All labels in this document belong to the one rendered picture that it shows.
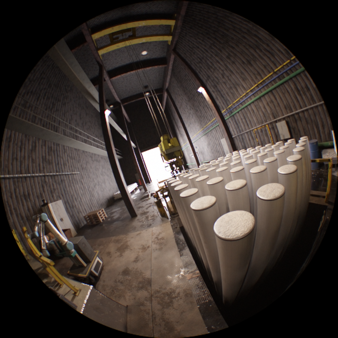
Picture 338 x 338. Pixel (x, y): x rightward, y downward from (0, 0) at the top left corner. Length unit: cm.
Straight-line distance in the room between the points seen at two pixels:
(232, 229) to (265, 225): 29
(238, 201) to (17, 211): 608
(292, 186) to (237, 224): 55
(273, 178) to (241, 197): 56
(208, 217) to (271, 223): 36
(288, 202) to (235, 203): 44
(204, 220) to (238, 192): 28
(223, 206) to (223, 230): 65
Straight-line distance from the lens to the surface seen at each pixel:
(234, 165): 150
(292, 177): 82
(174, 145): 225
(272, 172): 118
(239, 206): 76
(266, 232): 68
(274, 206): 56
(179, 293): 177
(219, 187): 95
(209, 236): 71
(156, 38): 1006
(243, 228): 39
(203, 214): 60
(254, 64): 608
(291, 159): 106
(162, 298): 184
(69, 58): 1153
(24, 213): 575
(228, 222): 43
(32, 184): 615
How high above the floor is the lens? 163
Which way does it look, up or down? 2 degrees down
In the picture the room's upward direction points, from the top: 20 degrees counter-clockwise
